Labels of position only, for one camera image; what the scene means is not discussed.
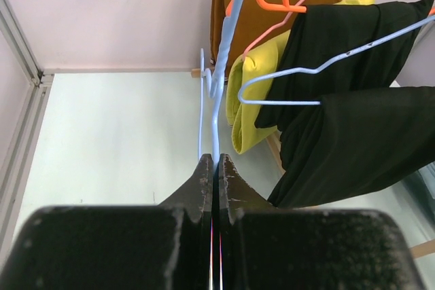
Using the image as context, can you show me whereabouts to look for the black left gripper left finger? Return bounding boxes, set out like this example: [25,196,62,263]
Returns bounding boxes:
[1,154,213,289]

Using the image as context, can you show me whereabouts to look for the wooden clothes rack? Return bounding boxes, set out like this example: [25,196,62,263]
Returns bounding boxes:
[191,68,435,260]

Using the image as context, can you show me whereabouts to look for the rear black trousers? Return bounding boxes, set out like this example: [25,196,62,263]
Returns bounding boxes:
[267,0,434,101]

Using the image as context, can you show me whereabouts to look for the yellow-green trousers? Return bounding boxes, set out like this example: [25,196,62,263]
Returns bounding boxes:
[226,0,375,154]

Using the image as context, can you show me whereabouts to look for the front black trousers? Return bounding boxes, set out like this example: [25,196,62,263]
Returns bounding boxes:
[268,86,434,208]

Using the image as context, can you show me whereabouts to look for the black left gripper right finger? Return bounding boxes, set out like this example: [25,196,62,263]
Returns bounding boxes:
[218,154,425,289]

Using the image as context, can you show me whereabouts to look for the black trousers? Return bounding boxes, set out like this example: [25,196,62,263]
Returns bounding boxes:
[268,86,434,208]
[267,0,434,101]

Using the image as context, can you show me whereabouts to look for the aluminium frame rail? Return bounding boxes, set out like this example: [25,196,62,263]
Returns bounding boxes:
[1,0,51,248]

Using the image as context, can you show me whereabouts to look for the light blue wire hanger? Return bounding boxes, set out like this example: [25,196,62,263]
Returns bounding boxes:
[198,0,243,168]

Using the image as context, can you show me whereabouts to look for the pink wire hanger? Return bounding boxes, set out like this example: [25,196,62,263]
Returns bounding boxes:
[242,0,415,62]

